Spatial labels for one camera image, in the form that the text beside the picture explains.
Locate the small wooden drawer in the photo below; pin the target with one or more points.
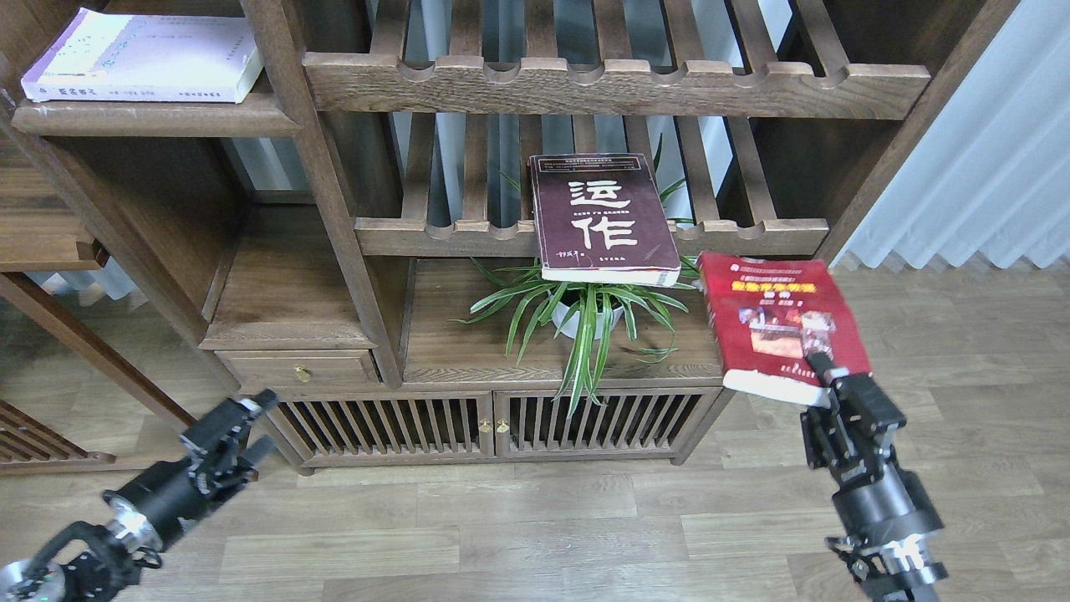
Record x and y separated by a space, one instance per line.
304 369

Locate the left slatted cabinet door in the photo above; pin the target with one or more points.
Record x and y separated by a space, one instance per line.
374 431

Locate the dark maroon book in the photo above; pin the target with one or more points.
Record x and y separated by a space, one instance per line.
600 220

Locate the white curtain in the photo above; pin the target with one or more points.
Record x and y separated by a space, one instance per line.
991 177

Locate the slatted cabinet door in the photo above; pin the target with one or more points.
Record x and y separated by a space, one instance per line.
374 431
629 424

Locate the red cover book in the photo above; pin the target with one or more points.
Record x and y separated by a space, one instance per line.
769 315

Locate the dark wooden bookshelf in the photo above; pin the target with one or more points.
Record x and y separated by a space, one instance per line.
339 206

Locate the white plant pot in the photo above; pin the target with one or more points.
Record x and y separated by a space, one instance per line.
568 324

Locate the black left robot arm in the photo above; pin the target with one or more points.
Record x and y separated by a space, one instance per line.
92 562

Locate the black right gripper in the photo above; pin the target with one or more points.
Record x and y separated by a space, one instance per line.
878 502

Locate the white lavender book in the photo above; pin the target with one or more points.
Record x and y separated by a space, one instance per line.
157 58

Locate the green spider plant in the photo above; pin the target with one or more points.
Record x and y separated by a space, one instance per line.
532 300

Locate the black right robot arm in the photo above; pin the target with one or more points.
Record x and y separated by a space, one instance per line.
903 571

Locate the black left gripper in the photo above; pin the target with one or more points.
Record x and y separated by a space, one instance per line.
167 501

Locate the right slatted cabinet door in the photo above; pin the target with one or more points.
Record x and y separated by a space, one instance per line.
629 424

